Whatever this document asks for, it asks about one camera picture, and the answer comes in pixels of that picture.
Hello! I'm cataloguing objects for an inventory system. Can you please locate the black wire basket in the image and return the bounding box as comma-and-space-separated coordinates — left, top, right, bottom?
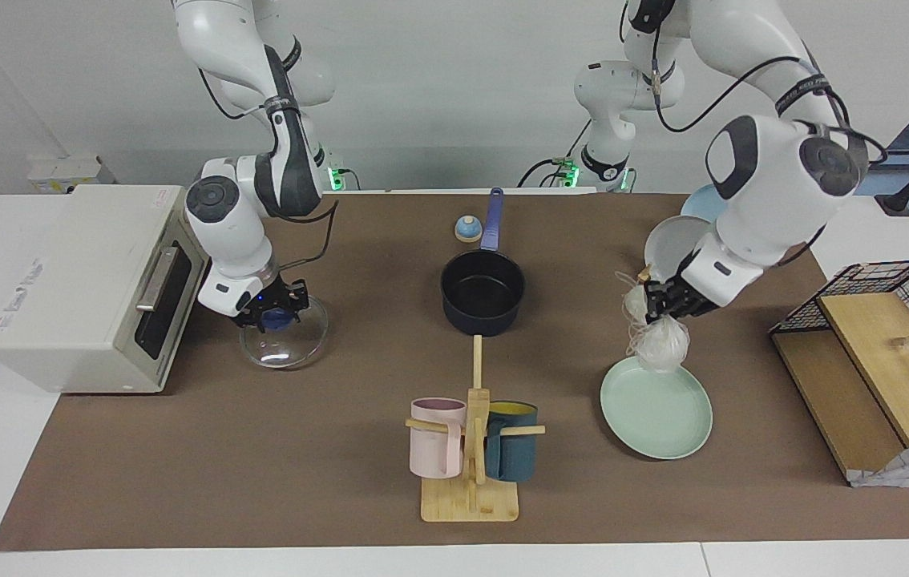
769, 259, 909, 369

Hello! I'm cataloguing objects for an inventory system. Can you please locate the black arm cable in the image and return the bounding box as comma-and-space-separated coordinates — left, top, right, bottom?
196, 68, 341, 269
650, 48, 888, 161

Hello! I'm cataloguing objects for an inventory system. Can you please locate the wooden mug rack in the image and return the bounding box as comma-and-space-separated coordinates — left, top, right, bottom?
405, 335, 546, 523

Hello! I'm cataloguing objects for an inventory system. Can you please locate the light wooden board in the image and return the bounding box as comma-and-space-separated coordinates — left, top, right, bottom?
817, 292, 909, 448

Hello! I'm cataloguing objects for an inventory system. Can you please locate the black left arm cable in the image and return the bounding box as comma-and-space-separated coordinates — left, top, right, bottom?
650, 48, 888, 161

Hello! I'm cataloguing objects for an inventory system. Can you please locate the black left base cable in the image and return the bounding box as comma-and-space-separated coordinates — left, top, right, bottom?
516, 156, 576, 189

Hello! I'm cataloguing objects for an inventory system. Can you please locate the light blue plate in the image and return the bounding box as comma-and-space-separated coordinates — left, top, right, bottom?
681, 184, 732, 224

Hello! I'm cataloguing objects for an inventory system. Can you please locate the teal mug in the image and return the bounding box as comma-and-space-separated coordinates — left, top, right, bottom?
484, 401, 539, 482

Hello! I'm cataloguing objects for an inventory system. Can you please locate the mint green plate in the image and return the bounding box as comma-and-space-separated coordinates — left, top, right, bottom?
600, 355, 713, 461

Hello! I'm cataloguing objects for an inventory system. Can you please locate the brown table mat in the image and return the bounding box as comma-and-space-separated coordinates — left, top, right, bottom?
0, 192, 909, 552

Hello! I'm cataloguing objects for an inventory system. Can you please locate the pink mug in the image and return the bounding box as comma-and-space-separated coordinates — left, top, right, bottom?
410, 397, 467, 480

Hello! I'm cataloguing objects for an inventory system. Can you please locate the dark wooden board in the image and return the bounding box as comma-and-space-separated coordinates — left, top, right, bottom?
772, 330, 904, 482

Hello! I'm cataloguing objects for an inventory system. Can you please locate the dark blue saucepan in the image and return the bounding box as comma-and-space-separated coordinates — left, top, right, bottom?
440, 188, 527, 337

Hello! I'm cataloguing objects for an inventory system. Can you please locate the grey plate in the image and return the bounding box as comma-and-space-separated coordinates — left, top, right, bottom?
644, 215, 713, 281

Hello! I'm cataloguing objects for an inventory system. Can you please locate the glass lid with blue knob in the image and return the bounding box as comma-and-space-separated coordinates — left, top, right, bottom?
240, 295, 329, 369

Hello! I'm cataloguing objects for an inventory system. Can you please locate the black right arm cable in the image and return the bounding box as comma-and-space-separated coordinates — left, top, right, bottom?
196, 68, 341, 269

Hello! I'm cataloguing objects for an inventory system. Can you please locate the white toaster oven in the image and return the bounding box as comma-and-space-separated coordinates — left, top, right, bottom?
0, 186, 215, 395

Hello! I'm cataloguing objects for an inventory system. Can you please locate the white power strip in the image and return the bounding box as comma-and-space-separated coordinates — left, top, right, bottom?
27, 156, 115, 193

